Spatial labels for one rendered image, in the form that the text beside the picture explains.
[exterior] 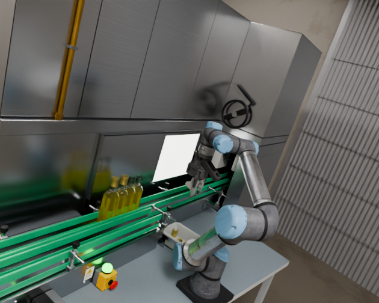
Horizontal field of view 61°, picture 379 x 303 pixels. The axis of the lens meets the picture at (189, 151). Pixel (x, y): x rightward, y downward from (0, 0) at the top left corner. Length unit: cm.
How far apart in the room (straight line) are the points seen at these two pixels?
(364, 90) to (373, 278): 205
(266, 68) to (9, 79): 165
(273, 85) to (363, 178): 204
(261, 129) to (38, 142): 151
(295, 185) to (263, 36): 236
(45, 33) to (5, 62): 17
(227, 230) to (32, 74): 87
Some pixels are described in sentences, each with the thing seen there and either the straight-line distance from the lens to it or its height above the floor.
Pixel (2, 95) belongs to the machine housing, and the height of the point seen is 147.
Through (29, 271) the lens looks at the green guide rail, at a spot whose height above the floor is 95.
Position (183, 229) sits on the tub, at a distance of 197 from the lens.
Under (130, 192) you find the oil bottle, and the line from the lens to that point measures 163.
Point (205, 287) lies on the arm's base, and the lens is 160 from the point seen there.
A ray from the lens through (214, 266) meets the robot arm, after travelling 153.
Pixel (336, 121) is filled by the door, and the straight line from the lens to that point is 411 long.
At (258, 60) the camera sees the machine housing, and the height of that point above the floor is 190.
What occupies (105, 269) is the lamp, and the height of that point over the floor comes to 85.
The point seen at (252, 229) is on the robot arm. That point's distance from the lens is 114.
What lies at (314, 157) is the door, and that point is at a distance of 418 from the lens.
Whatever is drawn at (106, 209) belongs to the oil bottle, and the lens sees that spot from 157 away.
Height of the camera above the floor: 177
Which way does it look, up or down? 16 degrees down
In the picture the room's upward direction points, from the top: 18 degrees clockwise
